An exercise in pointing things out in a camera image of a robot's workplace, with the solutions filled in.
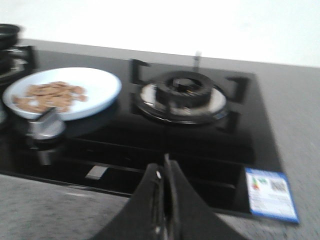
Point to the light blue plate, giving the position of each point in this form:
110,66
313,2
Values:
101,87

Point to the black glass gas cooktop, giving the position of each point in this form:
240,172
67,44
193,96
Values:
109,152

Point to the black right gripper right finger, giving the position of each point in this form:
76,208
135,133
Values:
188,216

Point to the black frying pan green handle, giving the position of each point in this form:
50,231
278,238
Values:
9,35

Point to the brown meat pieces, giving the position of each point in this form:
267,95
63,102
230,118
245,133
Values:
40,97

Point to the right burner with pan support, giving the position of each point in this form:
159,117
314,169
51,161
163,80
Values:
187,97

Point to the grey metal post behind stove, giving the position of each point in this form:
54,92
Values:
196,62

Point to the left burner with pan support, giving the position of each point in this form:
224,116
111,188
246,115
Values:
16,63

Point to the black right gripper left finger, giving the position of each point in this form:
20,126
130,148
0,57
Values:
142,217

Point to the burner with pan support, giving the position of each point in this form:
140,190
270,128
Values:
16,63
187,97

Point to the blue energy label sticker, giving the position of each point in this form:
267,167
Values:
269,195

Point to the silver right stove knob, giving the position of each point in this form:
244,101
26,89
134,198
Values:
47,126

